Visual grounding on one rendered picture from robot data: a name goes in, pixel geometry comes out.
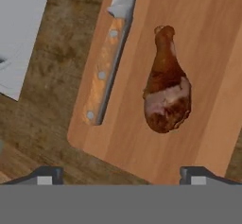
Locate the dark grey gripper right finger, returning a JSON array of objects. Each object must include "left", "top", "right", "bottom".
[{"left": 179, "top": 165, "right": 241, "bottom": 186}]

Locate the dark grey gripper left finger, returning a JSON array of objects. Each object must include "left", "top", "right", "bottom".
[{"left": 2, "top": 165, "right": 64, "bottom": 186}]

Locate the wooden cutting board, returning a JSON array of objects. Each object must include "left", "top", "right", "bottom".
[{"left": 66, "top": 0, "right": 242, "bottom": 186}]

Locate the brown chicken drumstick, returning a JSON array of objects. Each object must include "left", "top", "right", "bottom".
[{"left": 142, "top": 25, "right": 193, "bottom": 134}]

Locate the wooden-handled kitchen knife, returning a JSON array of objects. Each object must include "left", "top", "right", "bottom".
[{"left": 81, "top": 0, "right": 141, "bottom": 127}]

